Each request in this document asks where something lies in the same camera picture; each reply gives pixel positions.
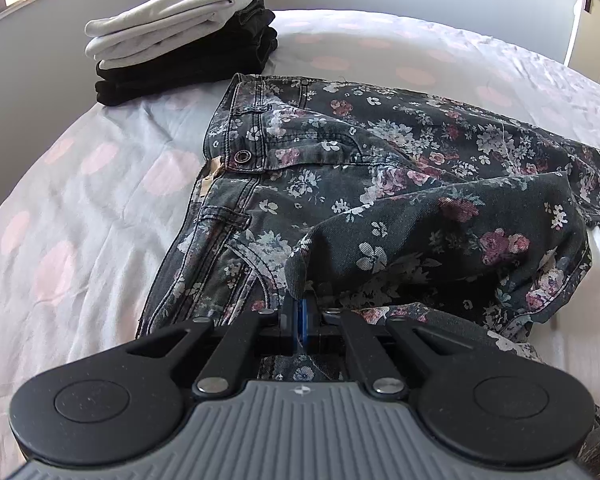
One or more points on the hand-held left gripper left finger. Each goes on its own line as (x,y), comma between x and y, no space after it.
(286,332)

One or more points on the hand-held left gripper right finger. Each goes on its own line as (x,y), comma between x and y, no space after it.
(325,335)

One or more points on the dark floral pants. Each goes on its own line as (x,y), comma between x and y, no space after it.
(405,185)

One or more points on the bed with polka dot sheet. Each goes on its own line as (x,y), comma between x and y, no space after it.
(55,235)

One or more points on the black folded garment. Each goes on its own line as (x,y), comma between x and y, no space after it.
(190,67)

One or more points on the white folded garment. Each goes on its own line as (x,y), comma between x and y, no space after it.
(180,10)

